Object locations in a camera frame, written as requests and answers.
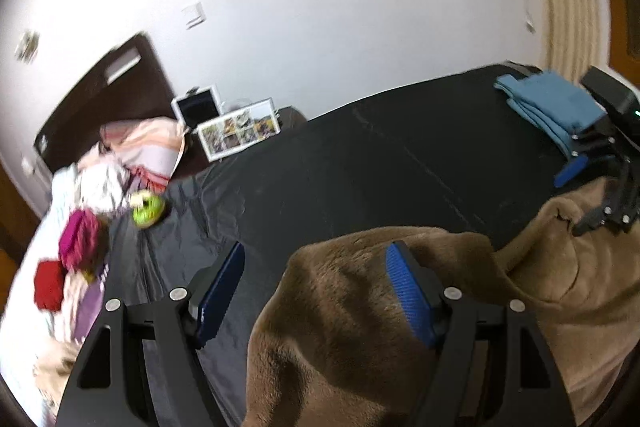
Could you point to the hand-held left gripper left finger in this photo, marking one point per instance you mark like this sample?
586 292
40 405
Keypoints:
220 292

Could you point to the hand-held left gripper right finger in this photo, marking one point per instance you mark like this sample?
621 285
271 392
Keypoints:
410 297

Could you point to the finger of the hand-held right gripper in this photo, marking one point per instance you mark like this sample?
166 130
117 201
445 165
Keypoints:
572 171
617 202

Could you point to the brown fleece garment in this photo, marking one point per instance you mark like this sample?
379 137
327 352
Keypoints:
350 307

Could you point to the blue folded garment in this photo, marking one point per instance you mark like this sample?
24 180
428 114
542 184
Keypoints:
550 102

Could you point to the green toy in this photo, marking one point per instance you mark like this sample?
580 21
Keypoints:
147 209

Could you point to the purple floral bedsheet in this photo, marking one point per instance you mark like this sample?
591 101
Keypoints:
87 307

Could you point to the black bed cover cloth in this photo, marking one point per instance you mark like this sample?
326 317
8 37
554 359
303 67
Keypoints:
380 157

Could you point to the magenta folded garment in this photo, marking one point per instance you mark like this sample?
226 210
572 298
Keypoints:
80 239

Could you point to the pink pillow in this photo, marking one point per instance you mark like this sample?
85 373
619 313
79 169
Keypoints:
150 147

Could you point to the red folded garment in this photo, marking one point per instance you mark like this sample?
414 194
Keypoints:
49 284

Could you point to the white framed tablet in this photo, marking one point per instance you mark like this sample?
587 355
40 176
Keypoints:
197 107

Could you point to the dark wooden headboard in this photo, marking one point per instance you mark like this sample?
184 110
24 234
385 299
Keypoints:
100 107

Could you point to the wooden window frame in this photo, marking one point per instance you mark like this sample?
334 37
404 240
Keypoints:
622 22

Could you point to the white wall socket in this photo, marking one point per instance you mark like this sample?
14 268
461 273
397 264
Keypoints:
530 26

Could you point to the photo collage frame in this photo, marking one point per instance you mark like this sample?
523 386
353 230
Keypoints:
237 129

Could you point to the white wall switch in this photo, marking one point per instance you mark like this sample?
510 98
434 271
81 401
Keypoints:
194 15

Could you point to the grey wall socket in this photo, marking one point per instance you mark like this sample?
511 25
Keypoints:
27 46

